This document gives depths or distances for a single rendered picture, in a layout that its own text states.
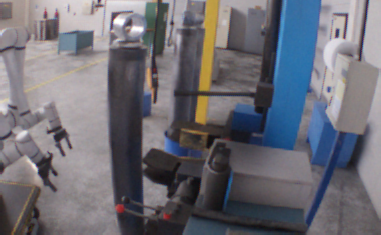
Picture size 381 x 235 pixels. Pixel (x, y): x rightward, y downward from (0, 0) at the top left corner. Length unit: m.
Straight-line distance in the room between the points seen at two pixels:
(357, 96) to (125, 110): 1.26
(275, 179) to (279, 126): 0.42
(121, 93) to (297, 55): 0.88
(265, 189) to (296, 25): 0.70
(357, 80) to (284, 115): 0.50
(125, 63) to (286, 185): 0.94
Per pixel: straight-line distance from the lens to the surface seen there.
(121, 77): 1.46
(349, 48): 1.85
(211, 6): 3.93
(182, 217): 1.02
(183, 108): 2.85
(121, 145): 1.61
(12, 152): 1.47
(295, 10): 1.27
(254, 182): 1.01
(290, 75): 1.29
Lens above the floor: 1.71
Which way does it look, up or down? 20 degrees down
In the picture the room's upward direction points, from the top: 6 degrees clockwise
